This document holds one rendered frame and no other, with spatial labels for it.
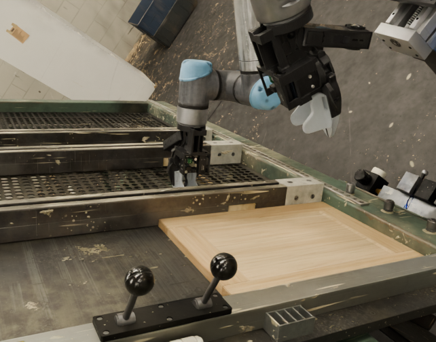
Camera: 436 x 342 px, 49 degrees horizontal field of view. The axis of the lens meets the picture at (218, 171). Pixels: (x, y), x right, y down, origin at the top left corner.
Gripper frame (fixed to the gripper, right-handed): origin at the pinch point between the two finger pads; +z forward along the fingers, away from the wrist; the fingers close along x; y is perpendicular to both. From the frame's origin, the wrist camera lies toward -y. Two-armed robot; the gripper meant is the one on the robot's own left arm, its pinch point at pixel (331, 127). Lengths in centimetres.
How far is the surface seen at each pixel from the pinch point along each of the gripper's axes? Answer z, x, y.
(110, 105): 46, -178, 30
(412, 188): 51, -27, -31
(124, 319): 4.4, 8.4, 41.0
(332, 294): 25.4, 7.0, 11.6
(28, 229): 6, -31, 55
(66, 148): 15, -81, 47
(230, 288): 19.8, -1.0, 26.1
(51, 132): 16, -100, 51
